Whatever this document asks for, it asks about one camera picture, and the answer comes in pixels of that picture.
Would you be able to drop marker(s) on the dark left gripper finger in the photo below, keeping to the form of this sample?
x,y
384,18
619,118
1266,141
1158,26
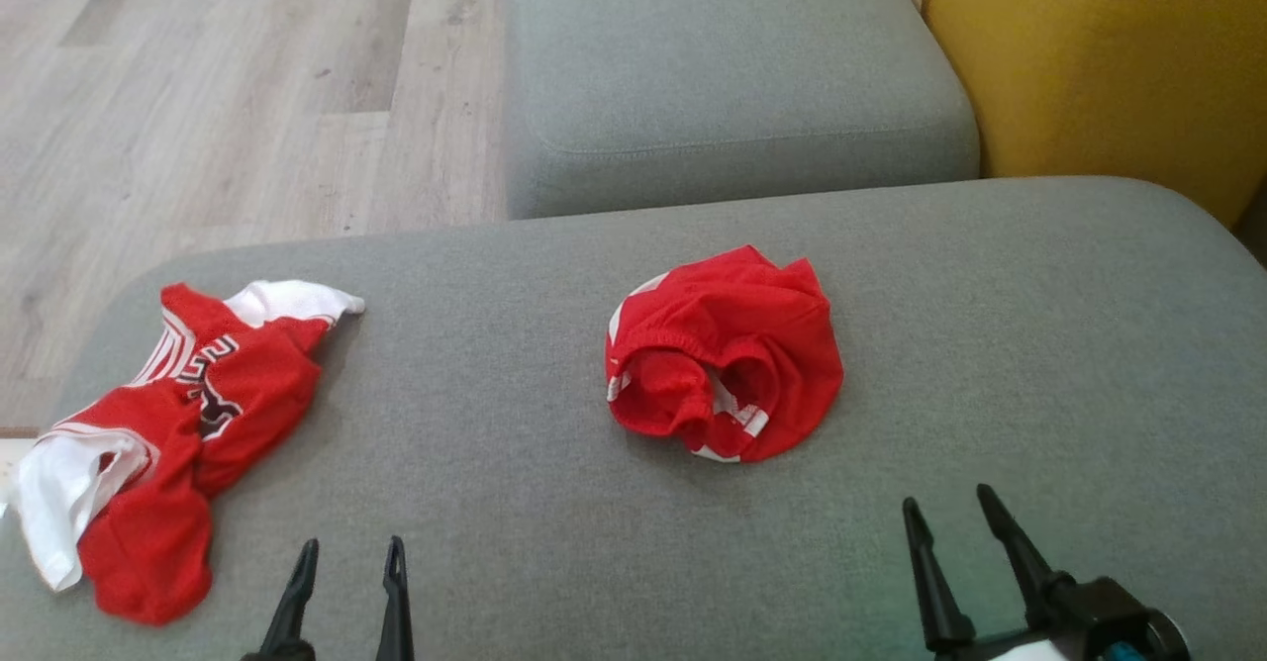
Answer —
x,y
396,612
292,602

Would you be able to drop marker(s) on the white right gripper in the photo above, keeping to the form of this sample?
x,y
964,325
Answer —
x,y
1020,649

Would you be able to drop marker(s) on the red and white basketball jersey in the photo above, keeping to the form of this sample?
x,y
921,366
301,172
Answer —
x,y
238,394

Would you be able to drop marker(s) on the large grey sofa seat cushion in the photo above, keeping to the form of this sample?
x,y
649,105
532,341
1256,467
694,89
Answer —
x,y
891,364

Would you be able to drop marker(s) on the red basketball shorts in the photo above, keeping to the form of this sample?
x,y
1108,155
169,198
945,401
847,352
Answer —
x,y
762,325

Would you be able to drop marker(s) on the yellow cushion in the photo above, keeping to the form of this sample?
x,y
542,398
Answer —
x,y
1109,57

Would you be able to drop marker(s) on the grey sofa chaise cushion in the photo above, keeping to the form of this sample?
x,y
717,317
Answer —
x,y
723,57

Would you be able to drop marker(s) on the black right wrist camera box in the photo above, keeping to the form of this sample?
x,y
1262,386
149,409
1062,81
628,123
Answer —
x,y
1109,607

